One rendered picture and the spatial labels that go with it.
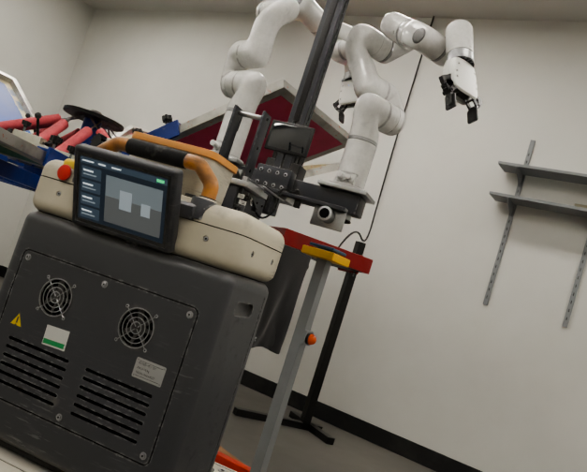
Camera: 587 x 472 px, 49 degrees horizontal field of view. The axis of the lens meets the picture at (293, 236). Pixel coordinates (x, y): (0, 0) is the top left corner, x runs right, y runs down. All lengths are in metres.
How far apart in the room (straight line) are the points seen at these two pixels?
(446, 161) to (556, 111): 0.76
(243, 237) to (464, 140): 3.40
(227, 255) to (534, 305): 3.08
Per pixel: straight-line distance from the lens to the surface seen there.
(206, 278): 1.29
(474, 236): 4.33
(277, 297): 2.54
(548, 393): 4.11
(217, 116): 2.49
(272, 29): 2.25
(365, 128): 2.00
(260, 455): 2.29
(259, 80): 2.19
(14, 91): 4.63
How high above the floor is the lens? 0.79
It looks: 5 degrees up
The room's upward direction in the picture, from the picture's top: 18 degrees clockwise
